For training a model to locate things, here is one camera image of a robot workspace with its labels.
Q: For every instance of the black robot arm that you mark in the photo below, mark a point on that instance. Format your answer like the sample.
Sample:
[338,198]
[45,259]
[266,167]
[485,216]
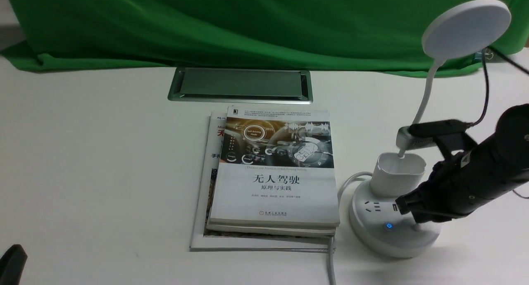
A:
[510,140]

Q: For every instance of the white desk lamp with socket base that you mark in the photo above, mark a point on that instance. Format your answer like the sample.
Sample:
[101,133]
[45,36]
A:
[374,215]

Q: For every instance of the green cloth backdrop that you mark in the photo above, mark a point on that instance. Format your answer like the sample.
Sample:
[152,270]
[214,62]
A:
[333,35]

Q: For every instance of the white self-driving book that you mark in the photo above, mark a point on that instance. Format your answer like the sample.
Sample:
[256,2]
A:
[276,169]

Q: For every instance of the thin magazine at bottom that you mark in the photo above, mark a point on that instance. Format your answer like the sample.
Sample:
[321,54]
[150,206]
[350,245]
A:
[204,240]

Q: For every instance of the black object at corner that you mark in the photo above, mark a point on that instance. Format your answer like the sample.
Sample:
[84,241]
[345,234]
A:
[12,265]

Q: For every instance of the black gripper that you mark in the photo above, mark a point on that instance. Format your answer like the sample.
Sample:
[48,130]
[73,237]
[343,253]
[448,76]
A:
[456,190]

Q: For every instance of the silver desk cable grommet box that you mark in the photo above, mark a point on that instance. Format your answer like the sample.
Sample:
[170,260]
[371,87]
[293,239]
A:
[244,86]

